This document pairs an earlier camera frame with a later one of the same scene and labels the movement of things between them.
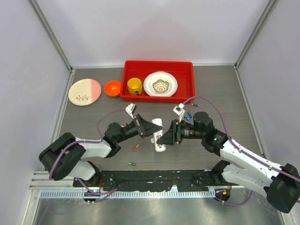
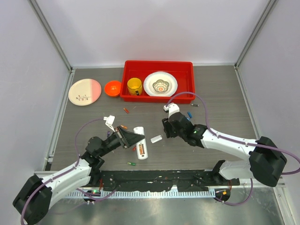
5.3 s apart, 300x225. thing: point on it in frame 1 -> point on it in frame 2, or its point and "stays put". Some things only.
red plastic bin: x=183 y=71 stays put
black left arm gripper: x=146 y=128 -> x=127 y=138
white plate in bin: x=160 y=84 stays put
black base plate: x=184 y=180 stays put
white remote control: x=159 y=148 -> x=141 y=147
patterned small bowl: x=161 y=86 stays put
